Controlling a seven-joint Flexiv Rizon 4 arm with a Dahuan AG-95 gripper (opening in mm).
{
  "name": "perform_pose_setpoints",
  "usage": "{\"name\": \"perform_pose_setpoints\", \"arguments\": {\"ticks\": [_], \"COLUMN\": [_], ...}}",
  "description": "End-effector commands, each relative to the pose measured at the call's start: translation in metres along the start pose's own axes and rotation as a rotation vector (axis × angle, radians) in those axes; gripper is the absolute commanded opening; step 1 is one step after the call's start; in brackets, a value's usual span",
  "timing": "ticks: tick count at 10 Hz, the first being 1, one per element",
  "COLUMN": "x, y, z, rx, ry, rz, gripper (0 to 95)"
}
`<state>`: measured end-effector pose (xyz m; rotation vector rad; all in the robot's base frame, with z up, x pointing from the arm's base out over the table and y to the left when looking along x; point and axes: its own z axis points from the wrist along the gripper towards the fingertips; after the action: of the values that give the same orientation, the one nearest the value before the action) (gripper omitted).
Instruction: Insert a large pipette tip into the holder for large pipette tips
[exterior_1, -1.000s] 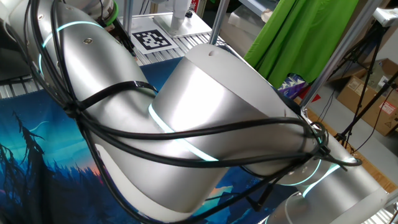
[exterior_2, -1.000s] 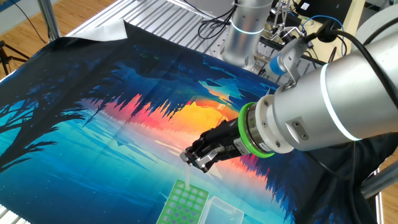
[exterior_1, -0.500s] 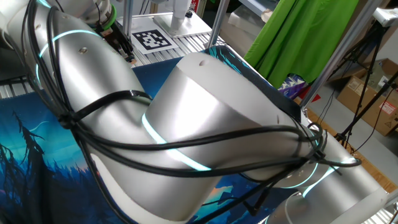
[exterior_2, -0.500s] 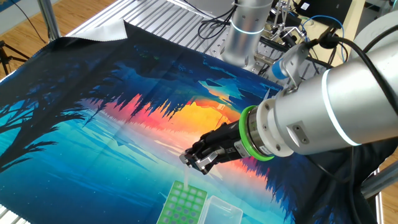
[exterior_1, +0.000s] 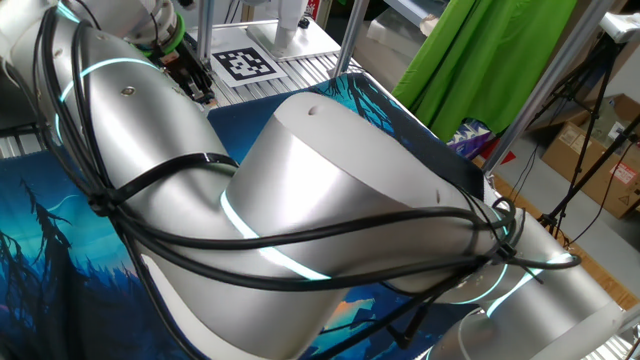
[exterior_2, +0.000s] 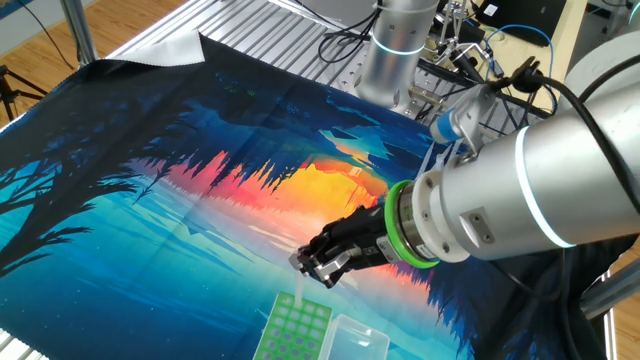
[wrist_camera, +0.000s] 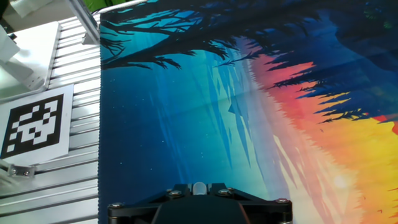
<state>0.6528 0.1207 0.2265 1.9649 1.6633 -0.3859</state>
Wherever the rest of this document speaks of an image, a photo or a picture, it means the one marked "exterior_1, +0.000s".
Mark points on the black white fiducial marker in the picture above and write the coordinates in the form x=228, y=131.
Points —
x=248, y=67

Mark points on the white grey camera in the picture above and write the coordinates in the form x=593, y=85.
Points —
x=622, y=27

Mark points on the landscape print cloth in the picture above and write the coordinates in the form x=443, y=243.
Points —
x=45, y=260

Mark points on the large cardboard box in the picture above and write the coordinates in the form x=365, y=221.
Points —
x=565, y=145

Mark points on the aluminium frame post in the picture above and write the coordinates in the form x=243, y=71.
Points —
x=550, y=80
x=205, y=30
x=350, y=35

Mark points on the black monitor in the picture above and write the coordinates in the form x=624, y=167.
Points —
x=15, y=110

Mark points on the purple white patterned box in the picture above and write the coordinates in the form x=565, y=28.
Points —
x=470, y=137

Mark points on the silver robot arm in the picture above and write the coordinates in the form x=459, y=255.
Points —
x=300, y=175

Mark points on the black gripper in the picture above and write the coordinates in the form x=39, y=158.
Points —
x=185, y=65

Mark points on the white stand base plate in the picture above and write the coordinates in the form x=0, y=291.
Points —
x=300, y=47

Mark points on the black tripod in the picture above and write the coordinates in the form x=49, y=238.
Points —
x=595, y=115

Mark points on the green fabric sheet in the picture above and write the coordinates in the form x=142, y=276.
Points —
x=500, y=50

